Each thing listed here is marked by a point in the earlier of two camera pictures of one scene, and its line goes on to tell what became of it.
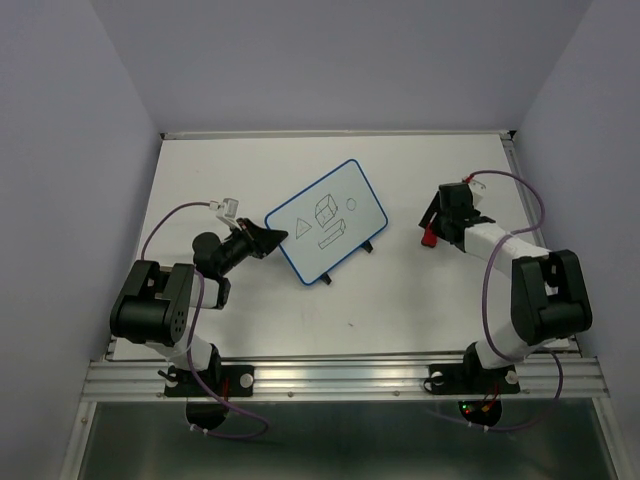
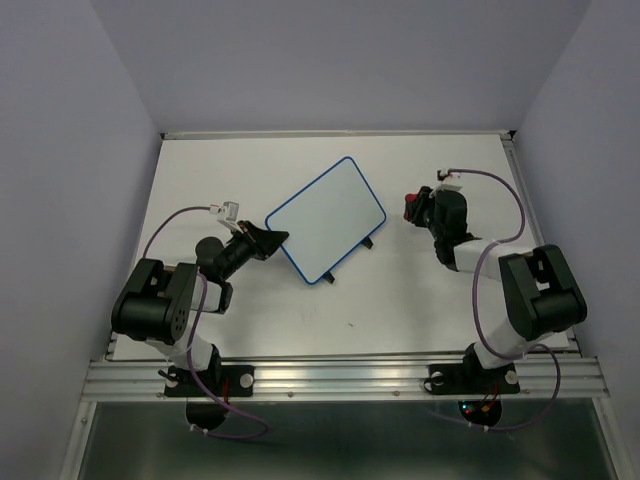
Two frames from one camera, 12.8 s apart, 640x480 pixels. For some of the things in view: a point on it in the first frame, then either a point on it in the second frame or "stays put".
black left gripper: x=269 y=238 stays put
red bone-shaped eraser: x=429 y=238 -> x=410 y=197
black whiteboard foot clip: x=367 y=246 stays put
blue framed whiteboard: x=328 y=220 stays put
